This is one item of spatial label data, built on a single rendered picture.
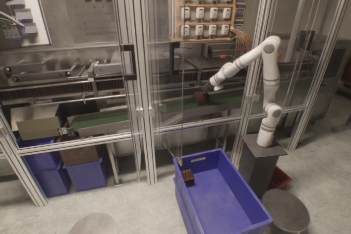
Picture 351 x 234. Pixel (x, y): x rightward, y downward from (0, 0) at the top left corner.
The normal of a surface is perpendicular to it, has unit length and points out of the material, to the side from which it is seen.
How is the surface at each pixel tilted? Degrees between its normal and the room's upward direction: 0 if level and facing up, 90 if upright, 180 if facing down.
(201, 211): 0
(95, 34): 90
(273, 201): 0
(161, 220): 0
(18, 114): 57
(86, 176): 90
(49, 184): 90
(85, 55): 90
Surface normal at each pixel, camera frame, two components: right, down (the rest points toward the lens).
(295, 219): 0.00, -0.88
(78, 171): 0.25, 0.45
